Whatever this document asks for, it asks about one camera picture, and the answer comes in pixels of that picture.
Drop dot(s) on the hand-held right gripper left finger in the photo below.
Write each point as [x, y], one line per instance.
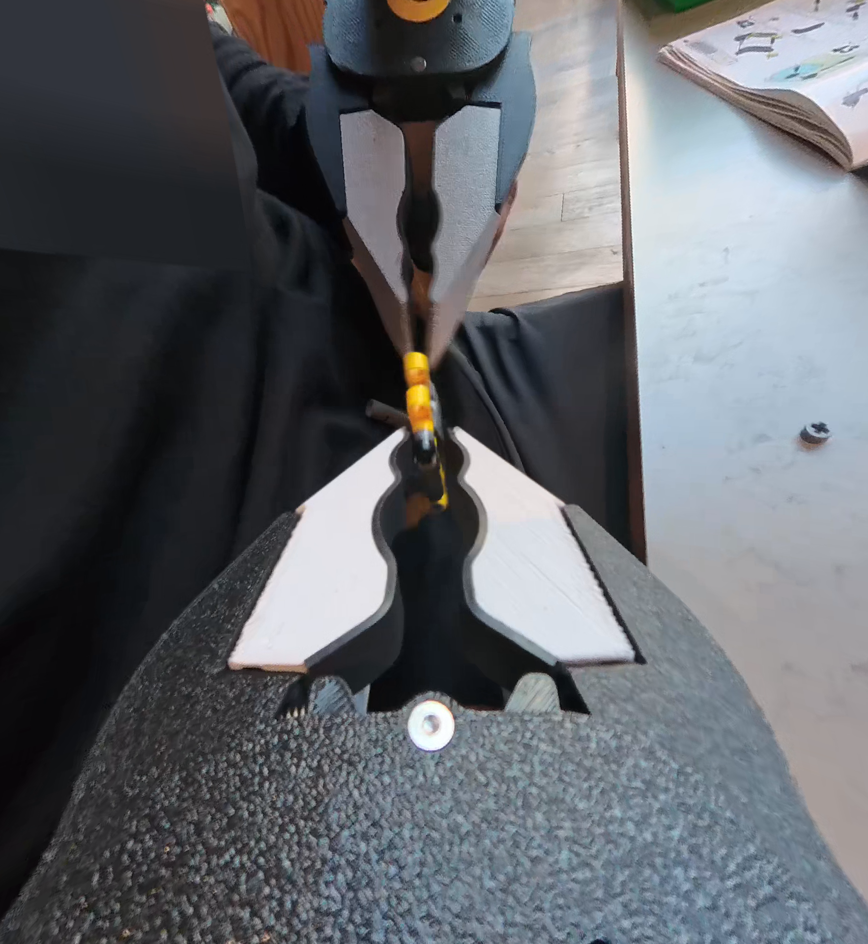
[323, 582]

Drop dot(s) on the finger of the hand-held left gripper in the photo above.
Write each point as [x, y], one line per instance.
[371, 192]
[471, 192]

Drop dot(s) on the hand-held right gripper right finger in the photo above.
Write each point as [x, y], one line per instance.
[544, 582]

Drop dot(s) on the yellow grey toy brick assembly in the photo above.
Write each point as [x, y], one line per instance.
[419, 402]

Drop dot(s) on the small dark grey toy bushing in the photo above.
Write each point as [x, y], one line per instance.
[816, 433]

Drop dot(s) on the person's left forearm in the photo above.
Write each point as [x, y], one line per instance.
[279, 147]

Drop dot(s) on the open instruction booklet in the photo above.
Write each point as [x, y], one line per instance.
[810, 74]

